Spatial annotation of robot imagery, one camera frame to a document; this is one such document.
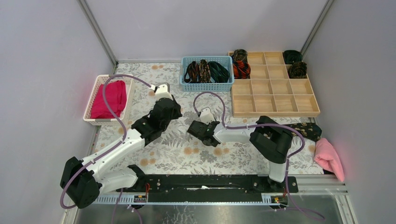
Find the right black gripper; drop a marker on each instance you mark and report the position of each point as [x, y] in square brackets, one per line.
[208, 125]

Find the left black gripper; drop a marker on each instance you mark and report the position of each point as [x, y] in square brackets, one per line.
[168, 105]

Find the dark floral necktie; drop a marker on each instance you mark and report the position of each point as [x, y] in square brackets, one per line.
[309, 131]

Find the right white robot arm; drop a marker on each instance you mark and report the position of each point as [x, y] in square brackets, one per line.
[271, 139]

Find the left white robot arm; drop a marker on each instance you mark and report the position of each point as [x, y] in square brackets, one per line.
[85, 179]

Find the floral table mat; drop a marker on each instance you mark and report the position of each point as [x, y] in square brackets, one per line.
[176, 151]

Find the white plastic basket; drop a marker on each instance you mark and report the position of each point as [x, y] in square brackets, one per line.
[124, 117]

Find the red folded cloth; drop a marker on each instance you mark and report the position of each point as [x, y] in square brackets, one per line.
[116, 96]

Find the brown striped tie in basket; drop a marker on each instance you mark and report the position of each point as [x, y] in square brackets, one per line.
[192, 73]

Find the brown patterned tie in basket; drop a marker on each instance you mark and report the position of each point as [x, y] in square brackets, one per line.
[204, 72]

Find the dark green tie in basket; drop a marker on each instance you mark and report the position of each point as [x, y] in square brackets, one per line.
[218, 73]

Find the blue plastic basket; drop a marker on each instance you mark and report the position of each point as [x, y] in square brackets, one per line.
[225, 61]

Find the rolled orange black tie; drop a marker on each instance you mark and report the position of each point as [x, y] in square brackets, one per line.
[241, 70]

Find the wooden compartment tray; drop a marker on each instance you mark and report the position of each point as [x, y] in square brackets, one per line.
[270, 91]

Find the rolled dark striped tie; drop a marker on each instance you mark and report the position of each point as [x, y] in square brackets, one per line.
[240, 55]

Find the rolled olive patterned tie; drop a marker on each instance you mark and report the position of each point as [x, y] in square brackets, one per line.
[298, 70]

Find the rolled dark green tie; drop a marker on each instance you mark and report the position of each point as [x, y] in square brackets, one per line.
[292, 56]

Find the pink cloth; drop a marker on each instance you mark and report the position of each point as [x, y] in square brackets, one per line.
[327, 158]

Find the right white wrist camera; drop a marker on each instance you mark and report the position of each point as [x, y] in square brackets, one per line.
[206, 116]

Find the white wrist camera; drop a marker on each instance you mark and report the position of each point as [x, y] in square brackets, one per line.
[206, 116]
[162, 91]

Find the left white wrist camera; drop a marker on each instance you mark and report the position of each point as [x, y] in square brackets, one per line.
[162, 91]

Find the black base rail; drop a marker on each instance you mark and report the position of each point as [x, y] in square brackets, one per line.
[209, 188]

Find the grey slotted cable duct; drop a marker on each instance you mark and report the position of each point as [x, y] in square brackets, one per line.
[129, 200]

